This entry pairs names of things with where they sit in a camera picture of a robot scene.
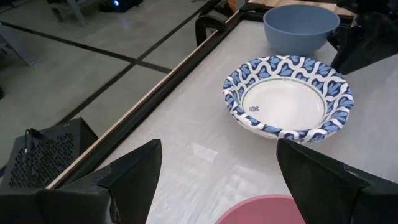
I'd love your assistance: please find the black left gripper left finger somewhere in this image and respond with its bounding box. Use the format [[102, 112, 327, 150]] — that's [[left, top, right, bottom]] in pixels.
[[0, 139, 163, 224]]

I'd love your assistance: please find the teal blue plastic bowl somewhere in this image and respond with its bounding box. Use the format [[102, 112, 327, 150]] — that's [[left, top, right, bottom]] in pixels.
[[263, 4, 341, 57]]

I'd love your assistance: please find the black perforated computer case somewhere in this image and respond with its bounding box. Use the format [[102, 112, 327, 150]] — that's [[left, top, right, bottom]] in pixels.
[[0, 117, 99, 195]]

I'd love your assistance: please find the black table clamp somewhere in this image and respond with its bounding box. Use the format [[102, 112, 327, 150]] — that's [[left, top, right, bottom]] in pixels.
[[195, 14, 229, 47]]

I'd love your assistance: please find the black device with blue light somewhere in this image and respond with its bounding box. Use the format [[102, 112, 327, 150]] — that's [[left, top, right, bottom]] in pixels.
[[99, 0, 144, 13]]

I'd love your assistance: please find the gray metal furniture leg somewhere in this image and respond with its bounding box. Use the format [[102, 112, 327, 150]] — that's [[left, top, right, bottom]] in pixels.
[[51, 0, 88, 27]]

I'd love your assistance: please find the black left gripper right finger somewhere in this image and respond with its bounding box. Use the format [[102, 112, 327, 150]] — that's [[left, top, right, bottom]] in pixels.
[[276, 138, 398, 224]]

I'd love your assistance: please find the light wood board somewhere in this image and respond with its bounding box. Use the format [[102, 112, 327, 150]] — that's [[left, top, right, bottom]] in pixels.
[[248, 0, 355, 16]]

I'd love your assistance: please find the pink plastic bowl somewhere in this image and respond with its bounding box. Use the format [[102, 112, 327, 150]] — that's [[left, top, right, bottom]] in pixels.
[[214, 194, 307, 224]]

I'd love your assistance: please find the blue patterned paper bowl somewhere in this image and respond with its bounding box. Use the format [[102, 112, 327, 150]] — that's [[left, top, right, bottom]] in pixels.
[[222, 55, 354, 144]]

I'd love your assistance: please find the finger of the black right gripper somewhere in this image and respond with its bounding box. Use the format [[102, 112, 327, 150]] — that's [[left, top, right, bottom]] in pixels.
[[328, 18, 398, 75]]

